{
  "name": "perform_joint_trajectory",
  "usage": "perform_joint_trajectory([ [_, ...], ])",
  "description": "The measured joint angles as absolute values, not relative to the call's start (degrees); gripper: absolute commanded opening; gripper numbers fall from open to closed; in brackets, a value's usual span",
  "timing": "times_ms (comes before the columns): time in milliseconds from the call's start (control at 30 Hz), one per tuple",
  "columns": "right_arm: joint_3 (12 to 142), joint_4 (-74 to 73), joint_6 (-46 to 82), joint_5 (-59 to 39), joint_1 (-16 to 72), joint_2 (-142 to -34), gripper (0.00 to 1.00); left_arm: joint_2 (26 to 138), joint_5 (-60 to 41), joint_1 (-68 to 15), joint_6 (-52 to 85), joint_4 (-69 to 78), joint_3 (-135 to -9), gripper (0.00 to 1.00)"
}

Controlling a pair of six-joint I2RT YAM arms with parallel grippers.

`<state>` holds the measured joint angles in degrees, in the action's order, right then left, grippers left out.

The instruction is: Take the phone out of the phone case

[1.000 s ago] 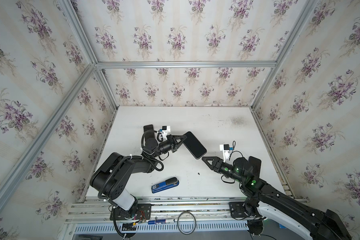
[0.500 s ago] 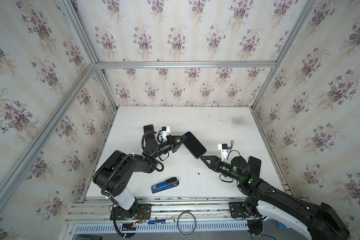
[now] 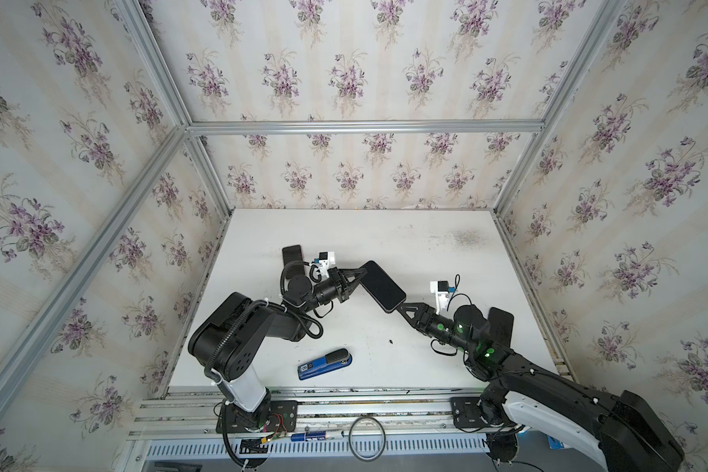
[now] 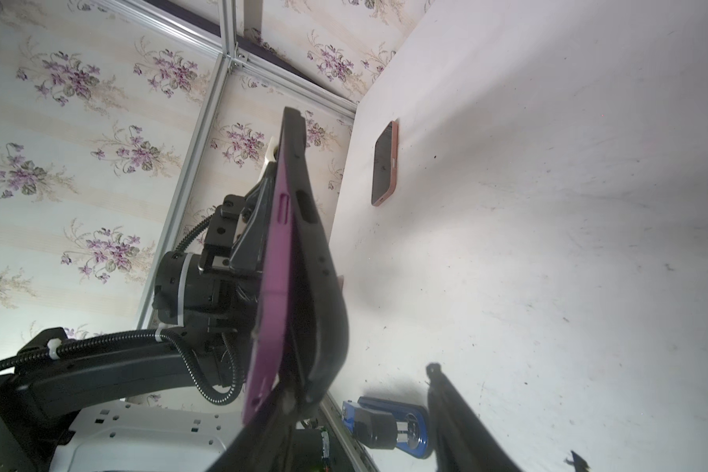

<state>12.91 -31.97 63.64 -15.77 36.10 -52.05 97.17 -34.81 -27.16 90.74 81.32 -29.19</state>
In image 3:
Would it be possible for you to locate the blue marker pen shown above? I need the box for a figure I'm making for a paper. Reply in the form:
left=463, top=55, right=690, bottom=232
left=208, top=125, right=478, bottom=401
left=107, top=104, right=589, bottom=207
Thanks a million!
left=291, top=431, right=345, bottom=443

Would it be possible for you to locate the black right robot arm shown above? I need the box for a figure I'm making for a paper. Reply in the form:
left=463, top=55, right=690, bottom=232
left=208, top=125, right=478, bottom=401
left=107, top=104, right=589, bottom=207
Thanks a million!
left=397, top=303, right=684, bottom=471

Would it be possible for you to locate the black cable ring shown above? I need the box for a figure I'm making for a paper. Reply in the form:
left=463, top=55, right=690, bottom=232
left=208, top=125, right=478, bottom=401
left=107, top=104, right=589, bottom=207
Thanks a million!
left=347, top=416, right=387, bottom=462

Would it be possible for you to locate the blue black stapler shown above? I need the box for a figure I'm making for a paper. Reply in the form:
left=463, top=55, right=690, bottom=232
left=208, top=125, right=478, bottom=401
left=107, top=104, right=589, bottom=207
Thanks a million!
left=297, top=348, right=353, bottom=381

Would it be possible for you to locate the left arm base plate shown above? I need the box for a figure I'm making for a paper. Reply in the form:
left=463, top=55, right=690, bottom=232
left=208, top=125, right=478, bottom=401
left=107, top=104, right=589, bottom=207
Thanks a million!
left=214, top=400, right=299, bottom=434

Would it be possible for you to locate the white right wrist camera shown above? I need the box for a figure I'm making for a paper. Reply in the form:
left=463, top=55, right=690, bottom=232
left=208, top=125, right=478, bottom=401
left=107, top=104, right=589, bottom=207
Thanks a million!
left=430, top=280, right=456, bottom=314

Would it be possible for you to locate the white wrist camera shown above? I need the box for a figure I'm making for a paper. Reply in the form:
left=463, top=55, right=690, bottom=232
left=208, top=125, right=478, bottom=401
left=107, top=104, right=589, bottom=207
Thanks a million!
left=309, top=252, right=336, bottom=283
left=430, top=280, right=456, bottom=314

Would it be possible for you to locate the aluminium mounting rail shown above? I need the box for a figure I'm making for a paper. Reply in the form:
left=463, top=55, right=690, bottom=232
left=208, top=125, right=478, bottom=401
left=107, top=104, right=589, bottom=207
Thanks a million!
left=128, top=387, right=483, bottom=440

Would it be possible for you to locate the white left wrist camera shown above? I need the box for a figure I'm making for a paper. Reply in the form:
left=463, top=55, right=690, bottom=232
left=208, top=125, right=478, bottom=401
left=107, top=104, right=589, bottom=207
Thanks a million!
left=309, top=252, right=336, bottom=283

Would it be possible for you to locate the blue white box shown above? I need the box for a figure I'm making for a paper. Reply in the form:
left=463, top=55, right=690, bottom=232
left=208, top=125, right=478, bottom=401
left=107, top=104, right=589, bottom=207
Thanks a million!
left=547, top=436, right=568, bottom=450

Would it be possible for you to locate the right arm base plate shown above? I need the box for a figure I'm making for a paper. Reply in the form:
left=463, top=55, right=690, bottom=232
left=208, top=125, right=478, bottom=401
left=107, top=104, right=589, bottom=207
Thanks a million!
left=450, top=396, right=493, bottom=433

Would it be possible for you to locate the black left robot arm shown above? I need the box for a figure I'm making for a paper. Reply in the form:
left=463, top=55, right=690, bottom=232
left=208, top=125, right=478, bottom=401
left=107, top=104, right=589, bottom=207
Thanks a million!
left=188, top=260, right=367, bottom=434

